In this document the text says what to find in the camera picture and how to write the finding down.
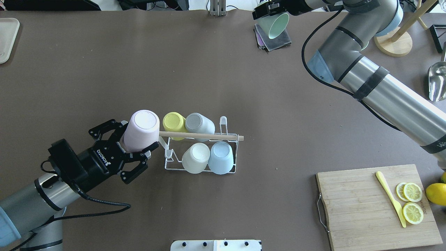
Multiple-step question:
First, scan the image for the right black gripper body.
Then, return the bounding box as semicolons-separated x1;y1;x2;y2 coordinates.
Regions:
281;0;310;16

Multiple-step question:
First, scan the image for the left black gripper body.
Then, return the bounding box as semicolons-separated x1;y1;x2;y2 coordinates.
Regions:
76;140;126;190

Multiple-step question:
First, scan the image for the green plastic cup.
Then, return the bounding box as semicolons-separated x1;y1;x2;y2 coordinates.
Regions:
257;13;290;39

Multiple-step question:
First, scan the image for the pink plastic cup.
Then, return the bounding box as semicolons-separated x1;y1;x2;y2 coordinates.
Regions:
123;110;160;152

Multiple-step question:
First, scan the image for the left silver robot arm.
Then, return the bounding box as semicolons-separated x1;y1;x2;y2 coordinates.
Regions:
1;118;160;250

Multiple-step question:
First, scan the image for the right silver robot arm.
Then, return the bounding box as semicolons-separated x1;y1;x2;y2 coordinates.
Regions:
306;0;446;169

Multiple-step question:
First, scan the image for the yellow plastic cup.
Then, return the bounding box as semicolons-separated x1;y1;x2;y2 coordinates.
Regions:
162;112;188;133

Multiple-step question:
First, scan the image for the white plastic cup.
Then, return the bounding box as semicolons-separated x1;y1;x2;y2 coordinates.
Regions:
182;143;210;174

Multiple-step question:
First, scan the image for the grey plastic cup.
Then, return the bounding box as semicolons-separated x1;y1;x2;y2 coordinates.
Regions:
185;113;215;135

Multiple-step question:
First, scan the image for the light blue plastic cup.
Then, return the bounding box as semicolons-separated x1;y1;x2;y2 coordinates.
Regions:
208;142;234;175

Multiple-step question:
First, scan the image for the grey folded cloth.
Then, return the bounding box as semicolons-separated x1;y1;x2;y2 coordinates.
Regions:
254;24;292;52

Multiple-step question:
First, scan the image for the wooden mug tree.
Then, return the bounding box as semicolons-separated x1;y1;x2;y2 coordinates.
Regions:
373;0;438;57

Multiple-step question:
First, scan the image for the cream plastic tray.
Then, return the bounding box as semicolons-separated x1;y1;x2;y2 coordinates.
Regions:
0;18;20;64

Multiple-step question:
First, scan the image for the metal scoop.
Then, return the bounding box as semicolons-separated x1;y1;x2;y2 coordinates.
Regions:
428;43;446;102

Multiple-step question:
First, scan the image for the wooden cutting board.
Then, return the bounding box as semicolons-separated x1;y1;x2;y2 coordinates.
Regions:
316;164;443;251

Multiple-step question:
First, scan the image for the lemon slice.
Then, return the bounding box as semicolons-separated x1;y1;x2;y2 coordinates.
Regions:
402;202;424;225
395;182;423;203

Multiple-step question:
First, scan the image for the yellow plastic knife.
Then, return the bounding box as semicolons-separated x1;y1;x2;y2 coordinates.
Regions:
375;171;407;228

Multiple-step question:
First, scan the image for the yellow lemon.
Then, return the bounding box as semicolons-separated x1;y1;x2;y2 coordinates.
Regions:
440;172;446;184
425;183;446;206

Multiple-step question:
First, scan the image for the white wire cup holder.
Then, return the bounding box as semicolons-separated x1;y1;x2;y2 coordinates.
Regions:
159;112;244;175

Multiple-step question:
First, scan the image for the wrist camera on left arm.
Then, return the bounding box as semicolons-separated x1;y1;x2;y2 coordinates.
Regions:
48;139;88;190

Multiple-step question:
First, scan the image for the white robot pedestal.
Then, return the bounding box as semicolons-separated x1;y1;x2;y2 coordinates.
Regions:
170;239;262;251

